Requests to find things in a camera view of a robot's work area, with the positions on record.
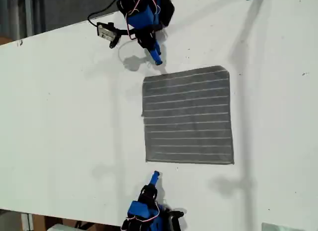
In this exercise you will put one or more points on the grey striped square towel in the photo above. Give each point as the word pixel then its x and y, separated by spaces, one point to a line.
pixel 186 116

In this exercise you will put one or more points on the white table leg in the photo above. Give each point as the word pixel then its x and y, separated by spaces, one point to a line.
pixel 26 222

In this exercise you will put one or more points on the black camera stalk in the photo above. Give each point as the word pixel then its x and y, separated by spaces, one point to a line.
pixel 124 32

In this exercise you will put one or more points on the white container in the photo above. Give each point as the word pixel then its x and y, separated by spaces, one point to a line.
pixel 62 227

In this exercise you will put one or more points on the black camera box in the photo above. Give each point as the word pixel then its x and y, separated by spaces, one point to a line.
pixel 106 31
pixel 176 219

